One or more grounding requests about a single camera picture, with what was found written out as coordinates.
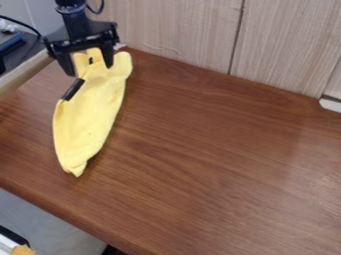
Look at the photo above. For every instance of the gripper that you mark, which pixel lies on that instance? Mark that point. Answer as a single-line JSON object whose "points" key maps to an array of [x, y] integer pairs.
{"points": [[82, 36]]}

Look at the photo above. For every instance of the yellow cloth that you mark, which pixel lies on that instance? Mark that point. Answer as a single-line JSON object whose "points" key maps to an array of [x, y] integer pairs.
{"points": [[88, 113]]}

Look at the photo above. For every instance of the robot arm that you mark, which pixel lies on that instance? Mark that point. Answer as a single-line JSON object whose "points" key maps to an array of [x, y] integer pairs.
{"points": [[75, 16]]}

